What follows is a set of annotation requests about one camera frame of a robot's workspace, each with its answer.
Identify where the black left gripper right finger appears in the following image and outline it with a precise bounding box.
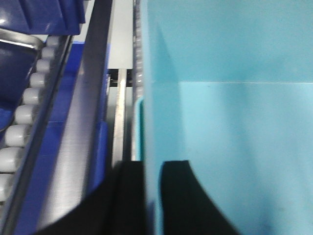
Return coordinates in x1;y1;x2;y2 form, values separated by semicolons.
160;161;238;235

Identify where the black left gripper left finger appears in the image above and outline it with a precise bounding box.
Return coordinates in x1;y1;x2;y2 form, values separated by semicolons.
36;161;147;235

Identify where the light teal plastic bin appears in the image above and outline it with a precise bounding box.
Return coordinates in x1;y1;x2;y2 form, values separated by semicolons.
137;0;313;235

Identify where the white roller track middle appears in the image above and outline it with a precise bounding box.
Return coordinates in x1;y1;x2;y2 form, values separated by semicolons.
0;35;71;219

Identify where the dark metal divider rail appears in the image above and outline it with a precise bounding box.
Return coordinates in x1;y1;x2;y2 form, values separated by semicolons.
38;0;112;229

